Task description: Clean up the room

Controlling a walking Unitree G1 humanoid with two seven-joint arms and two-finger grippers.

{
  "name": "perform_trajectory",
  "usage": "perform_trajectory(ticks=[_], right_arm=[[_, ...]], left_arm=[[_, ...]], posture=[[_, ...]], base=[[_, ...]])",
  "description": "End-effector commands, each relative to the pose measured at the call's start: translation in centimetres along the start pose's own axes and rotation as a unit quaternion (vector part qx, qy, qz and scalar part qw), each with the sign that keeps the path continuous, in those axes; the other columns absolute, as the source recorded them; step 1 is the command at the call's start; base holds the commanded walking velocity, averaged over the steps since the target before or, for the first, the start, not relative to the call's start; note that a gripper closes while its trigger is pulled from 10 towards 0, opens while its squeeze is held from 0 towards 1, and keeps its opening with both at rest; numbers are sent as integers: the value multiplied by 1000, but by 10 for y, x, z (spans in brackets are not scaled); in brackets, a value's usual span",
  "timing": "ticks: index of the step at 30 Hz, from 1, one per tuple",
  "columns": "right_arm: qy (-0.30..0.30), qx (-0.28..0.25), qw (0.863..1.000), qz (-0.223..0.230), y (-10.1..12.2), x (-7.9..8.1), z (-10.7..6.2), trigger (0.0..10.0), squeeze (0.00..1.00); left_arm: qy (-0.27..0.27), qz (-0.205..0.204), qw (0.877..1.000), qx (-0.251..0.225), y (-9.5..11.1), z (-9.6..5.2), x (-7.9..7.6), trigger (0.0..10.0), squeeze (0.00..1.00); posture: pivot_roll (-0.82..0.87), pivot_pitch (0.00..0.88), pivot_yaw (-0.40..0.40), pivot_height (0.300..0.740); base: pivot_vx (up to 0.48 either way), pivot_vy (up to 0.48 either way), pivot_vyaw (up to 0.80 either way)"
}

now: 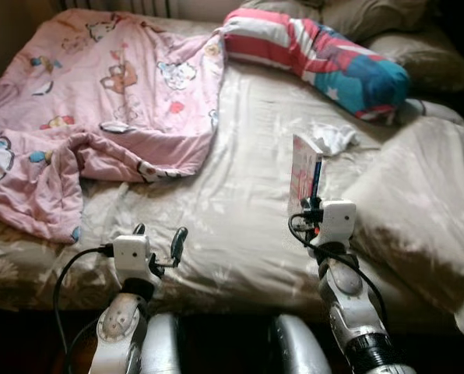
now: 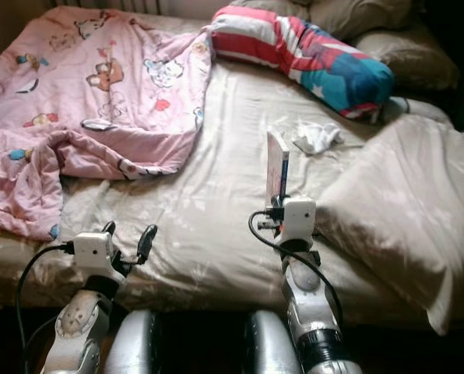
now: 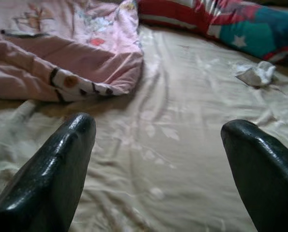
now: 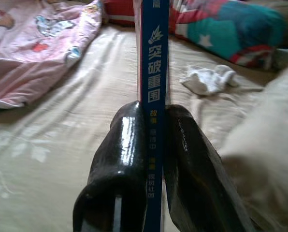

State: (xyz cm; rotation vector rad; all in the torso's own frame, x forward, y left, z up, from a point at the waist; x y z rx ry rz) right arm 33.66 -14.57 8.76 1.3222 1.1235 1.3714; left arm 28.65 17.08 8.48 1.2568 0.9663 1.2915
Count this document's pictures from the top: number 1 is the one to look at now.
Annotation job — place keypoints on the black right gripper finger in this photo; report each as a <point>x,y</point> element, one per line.
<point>318,179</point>

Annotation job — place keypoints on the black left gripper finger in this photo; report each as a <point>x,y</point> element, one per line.
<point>138,230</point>
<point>179,243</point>

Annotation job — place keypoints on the colourful comic book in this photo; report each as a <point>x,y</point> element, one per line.
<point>302,175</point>

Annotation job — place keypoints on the pink cartoon print quilt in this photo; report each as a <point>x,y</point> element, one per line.
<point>100,93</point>

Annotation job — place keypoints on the white crumpled cloth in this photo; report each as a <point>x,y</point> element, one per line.
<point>335,139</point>

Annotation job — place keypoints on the bed with beige floral sheet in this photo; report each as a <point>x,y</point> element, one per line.
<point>240,179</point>

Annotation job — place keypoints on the silver robot left leg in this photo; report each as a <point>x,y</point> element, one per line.
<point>163,347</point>

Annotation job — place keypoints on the large beige pillow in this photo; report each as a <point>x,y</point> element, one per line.
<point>419,210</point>

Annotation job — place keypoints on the red white blue striped pillow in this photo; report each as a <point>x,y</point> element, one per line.
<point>318,62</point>

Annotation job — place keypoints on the small beige pillow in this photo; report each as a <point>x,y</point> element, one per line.
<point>380,15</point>
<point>434,62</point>

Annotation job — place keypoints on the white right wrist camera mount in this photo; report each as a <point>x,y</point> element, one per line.
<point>337,222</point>

